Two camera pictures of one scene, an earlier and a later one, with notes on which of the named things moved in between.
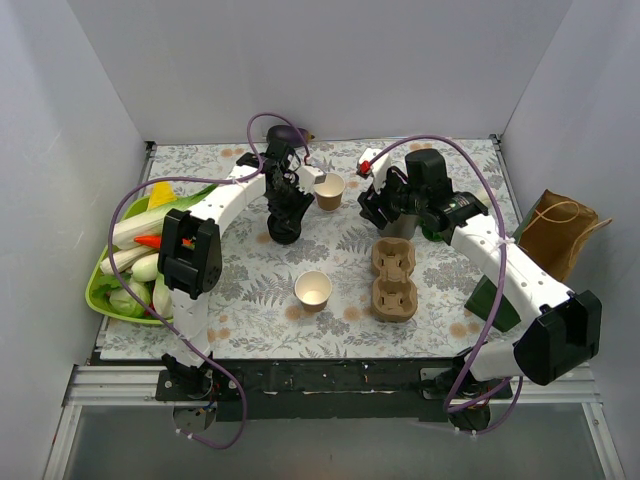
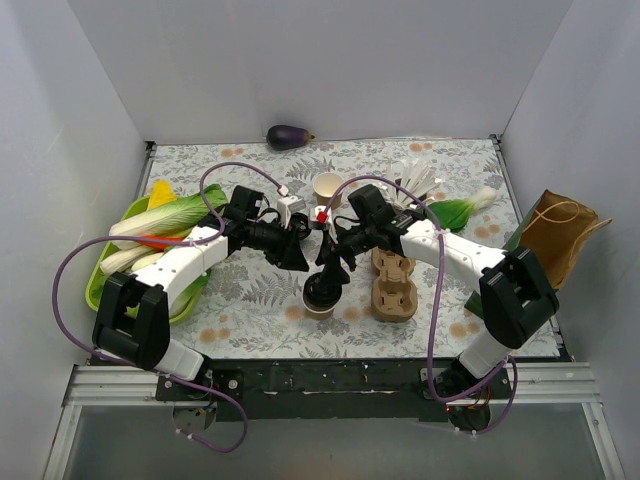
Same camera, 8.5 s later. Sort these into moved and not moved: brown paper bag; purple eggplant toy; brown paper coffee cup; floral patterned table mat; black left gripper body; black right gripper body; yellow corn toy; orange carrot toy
Moved: brown paper coffee cup; black right gripper body; black left gripper body
Not moved: brown paper bag; orange carrot toy; floral patterned table mat; purple eggplant toy; yellow corn toy
